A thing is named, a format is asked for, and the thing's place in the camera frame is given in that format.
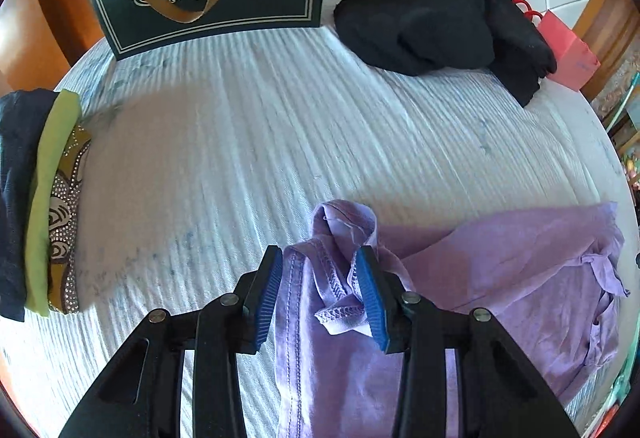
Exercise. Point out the folded lime green garment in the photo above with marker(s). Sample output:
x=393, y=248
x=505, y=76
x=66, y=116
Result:
x=60, y=122

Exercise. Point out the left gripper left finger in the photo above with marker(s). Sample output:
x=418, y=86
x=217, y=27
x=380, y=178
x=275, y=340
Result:
x=138, y=393

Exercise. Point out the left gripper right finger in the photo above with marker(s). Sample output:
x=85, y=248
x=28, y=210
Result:
x=462, y=374

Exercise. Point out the pink paper bag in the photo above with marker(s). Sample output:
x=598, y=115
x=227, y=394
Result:
x=576, y=62

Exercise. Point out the folded navy garment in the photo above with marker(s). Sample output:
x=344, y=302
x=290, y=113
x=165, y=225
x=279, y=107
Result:
x=23, y=115

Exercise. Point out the white blue floral bedsheet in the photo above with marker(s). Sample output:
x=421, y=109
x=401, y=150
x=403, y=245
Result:
x=206, y=152

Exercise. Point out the black garment pile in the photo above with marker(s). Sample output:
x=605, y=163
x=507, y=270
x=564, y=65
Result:
x=414, y=37

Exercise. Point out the purple printed t-shirt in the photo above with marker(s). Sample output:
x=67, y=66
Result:
x=549, y=275

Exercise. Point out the folded patterned brown garment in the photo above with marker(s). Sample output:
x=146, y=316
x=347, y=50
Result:
x=63, y=222

